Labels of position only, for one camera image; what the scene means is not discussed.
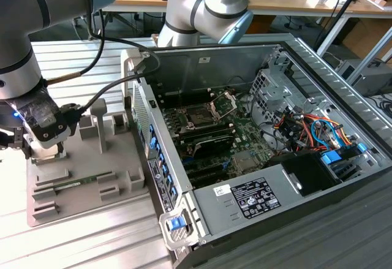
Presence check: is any blue disk carrier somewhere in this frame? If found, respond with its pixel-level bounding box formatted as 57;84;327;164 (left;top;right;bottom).
320;150;344;168

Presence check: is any red yellow black wire bundle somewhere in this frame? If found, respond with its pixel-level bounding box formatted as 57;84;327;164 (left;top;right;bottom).
274;114;307;153

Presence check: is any orange wire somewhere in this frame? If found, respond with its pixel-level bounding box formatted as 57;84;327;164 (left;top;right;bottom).
303;114;353;148

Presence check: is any green motherboard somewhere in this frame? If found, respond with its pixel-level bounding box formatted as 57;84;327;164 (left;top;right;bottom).
159;88;276;190

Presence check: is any black RAM slot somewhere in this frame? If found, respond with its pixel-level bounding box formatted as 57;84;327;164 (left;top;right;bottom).
177;121;229;137
180;126;233;143

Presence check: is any green RAM stick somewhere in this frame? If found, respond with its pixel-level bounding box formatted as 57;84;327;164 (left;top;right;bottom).
52;173;108;191

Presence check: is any grey desktop computer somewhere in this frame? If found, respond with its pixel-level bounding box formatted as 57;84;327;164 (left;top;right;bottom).
335;58;392;97

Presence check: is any blue wire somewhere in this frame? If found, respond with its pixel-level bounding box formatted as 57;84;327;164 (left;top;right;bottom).
309;118;342;151

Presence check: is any blue case latch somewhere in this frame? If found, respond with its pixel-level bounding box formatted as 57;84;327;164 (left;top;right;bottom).
169;216;187;230

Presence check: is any thick black camera cable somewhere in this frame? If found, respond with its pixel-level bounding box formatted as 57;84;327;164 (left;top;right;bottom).
60;34;162;121

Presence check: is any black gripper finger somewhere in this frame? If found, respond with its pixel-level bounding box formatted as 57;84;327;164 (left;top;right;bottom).
0;126;32;161
56;140;67;161

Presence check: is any CPU socket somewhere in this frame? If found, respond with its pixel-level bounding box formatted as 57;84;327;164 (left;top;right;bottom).
183;105;222;131

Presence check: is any open grey PC case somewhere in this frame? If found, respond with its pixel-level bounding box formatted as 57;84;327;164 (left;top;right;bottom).
120;32;392;269

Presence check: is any black graphics card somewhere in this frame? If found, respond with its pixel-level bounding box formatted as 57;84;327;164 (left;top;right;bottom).
190;134;236;160

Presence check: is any silver perforated drive cage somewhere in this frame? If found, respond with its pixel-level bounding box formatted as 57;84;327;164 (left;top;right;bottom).
249;51;310;123

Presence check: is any black expansion slot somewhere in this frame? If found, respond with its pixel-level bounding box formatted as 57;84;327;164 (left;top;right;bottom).
183;158;226;175
186;167;229;186

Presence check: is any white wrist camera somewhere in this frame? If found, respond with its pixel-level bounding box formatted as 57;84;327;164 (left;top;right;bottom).
23;106;74;151

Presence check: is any grey labelled power supply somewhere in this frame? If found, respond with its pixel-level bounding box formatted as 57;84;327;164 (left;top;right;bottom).
191;162;304;238

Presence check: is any black plastic air duct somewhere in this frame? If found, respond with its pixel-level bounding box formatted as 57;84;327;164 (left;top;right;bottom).
265;153;342;197

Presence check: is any office chair base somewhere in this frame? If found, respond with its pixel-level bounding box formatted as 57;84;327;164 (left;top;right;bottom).
72;10;145;39

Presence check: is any metal socket cover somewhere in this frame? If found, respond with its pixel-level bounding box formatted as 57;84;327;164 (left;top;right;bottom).
208;92;239;120

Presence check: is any black stand pole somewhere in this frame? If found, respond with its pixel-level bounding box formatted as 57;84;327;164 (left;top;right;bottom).
315;0;371;48

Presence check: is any grey plastic parts rack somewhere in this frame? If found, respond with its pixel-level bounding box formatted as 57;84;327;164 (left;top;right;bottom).
26;99;151;229

